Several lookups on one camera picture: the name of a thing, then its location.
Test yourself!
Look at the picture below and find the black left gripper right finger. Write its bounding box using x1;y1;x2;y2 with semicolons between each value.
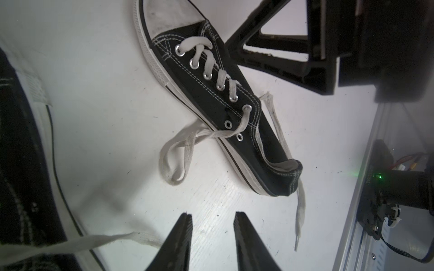
234;212;281;271

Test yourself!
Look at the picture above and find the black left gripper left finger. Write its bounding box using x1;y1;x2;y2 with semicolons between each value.
146;213;193;271

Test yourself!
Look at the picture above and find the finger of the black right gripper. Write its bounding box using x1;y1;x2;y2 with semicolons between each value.
225;1;339;95

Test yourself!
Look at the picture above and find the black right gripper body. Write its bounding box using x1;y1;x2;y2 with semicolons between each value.
338;1;434;103

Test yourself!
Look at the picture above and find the black canvas sneaker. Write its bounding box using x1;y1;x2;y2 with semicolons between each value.
133;1;306;239
0;47;163;271

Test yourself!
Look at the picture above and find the aluminium rail frame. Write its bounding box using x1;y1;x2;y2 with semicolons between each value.
332;101;408;271

